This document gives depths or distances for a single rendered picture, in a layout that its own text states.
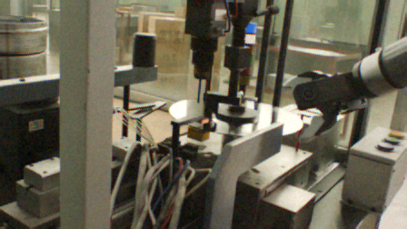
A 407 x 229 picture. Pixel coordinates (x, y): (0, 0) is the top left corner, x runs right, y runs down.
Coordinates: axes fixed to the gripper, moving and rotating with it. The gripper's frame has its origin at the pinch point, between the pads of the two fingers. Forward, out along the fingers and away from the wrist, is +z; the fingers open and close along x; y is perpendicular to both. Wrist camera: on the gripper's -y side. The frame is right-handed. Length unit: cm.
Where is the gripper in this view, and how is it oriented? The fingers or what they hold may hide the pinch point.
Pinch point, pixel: (289, 113)
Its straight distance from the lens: 92.5
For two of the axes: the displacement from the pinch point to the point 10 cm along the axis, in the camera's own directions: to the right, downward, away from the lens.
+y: 8.3, -0.8, 5.4
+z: -5.0, 3.1, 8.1
